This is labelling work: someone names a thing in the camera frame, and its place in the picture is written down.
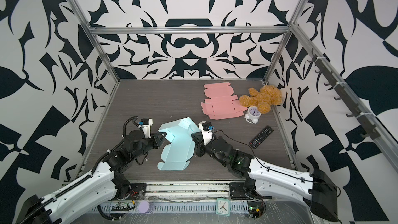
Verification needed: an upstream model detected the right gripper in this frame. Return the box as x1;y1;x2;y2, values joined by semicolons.
191;133;231;168

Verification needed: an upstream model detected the light blue paper box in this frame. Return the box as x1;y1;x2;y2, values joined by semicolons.
158;117;200;171

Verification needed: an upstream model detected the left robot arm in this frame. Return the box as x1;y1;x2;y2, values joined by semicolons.
17;130;167;224

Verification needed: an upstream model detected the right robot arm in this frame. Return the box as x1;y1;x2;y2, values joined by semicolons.
191;132;339;222

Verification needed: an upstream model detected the pink flat paper box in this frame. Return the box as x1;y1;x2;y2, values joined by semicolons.
201;82;247;120

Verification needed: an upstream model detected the white alarm clock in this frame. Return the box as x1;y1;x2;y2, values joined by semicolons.
245;106;262;124

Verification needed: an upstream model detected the black remote control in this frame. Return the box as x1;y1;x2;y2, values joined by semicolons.
249;125;274;149

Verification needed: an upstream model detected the purple round lid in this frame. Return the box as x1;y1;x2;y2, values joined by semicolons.
138;201;154;214

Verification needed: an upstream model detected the green square clock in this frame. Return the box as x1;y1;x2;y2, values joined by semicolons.
216;198;230;216

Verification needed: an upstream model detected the left circuit board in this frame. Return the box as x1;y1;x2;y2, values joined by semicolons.
112;201;136;212

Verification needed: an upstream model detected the circuit board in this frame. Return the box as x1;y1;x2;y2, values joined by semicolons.
248;201;266;219
112;201;136;212

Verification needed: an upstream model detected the brown teddy bear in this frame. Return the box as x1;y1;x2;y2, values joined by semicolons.
238;85;282;114

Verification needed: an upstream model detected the right circuit board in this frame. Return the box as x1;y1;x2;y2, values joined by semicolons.
248;201;266;219

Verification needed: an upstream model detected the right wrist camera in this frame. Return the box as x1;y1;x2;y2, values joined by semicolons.
198;121;214;145

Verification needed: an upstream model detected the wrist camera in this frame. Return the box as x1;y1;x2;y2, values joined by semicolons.
138;118;153;139
198;121;214;145

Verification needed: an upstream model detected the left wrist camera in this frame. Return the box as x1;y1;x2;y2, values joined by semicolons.
138;118;153;139

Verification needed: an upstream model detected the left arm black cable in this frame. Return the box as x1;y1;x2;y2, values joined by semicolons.
122;116;141;138

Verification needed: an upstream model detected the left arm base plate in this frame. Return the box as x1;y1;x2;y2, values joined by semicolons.
118;183;147;201

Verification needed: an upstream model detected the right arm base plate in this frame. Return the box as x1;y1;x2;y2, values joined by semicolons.
229;180;273;200

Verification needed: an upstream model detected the wall hook rail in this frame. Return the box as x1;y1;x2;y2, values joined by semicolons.
309;53;385;140

